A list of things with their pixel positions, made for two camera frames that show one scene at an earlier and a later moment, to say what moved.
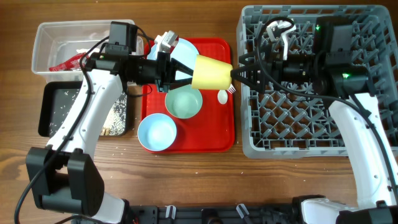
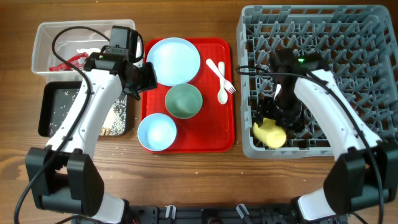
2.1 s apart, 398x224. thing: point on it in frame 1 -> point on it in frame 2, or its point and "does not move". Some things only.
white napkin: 83,50 does not move
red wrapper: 73,63 does not move
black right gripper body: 298,69 -> 286,109
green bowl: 183,102 does not move
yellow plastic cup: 209,73 -> 270,133
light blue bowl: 157,132 does not move
